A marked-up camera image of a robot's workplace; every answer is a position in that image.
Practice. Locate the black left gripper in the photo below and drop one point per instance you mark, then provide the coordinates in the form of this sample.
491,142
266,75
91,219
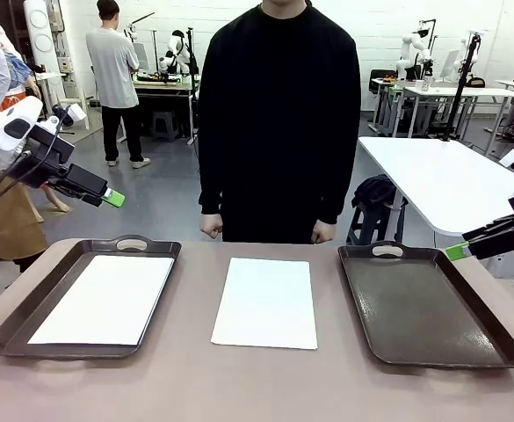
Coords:
45,154

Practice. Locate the white A4 sheet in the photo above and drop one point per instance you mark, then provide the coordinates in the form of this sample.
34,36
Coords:
103,299

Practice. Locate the white A4 paper stack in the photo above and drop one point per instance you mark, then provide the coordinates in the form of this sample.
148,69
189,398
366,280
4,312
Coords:
265,303

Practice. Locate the person's left forearm black sleeve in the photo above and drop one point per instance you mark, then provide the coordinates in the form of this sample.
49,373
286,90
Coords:
331,189

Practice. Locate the person's right forearm black sleeve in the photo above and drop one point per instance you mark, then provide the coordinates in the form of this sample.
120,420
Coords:
210,184

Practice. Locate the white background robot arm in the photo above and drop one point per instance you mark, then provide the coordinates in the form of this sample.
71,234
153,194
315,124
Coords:
408,48
175,46

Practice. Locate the person's right hand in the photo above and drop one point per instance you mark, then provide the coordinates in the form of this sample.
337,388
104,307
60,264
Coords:
211,226

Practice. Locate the person's left hand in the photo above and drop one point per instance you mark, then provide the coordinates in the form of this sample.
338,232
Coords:
323,232

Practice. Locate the large white table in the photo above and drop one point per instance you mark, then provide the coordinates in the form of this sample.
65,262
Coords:
436,176

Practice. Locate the person with brown apron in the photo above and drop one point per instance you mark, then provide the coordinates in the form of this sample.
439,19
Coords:
2,224

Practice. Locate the grey plastic stool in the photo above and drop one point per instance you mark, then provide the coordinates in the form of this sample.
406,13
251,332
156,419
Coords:
165,125

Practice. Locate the man in grey t-shirt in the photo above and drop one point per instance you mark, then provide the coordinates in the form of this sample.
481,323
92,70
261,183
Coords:
111,66

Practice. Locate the black cloth bundle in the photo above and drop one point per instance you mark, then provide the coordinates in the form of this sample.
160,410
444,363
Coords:
375,189

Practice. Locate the black step stool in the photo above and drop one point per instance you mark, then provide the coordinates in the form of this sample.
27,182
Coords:
366,224

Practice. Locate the black tripod pole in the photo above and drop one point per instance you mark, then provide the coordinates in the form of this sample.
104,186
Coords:
461,96

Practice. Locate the long white desk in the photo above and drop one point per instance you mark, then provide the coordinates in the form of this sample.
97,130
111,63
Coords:
458,91

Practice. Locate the tall white air conditioner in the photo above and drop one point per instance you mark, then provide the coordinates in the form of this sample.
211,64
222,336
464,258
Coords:
41,44

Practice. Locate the white computer monitor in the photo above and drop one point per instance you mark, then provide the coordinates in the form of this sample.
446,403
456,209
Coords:
449,63

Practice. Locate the person in black sweater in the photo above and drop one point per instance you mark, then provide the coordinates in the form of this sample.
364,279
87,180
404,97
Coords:
278,110

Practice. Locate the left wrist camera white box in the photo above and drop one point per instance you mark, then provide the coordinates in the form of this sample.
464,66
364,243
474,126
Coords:
74,113

